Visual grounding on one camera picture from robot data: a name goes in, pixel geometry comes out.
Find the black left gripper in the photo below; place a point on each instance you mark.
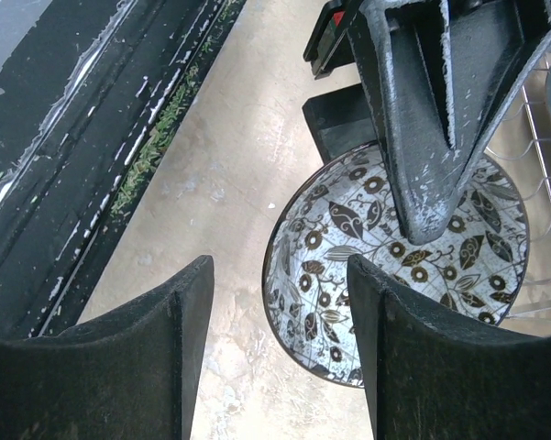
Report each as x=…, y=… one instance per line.
x=435, y=80

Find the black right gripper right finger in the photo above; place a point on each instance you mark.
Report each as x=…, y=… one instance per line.
x=432, y=373

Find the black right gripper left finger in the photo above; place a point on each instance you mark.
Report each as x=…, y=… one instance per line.
x=131, y=373

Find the black white patterned bowl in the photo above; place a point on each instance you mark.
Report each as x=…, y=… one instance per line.
x=475, y=268

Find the stainless steel dish rack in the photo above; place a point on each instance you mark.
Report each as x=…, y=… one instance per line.
x=522, y=146

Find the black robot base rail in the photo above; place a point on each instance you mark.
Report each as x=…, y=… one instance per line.
x=91, y=96

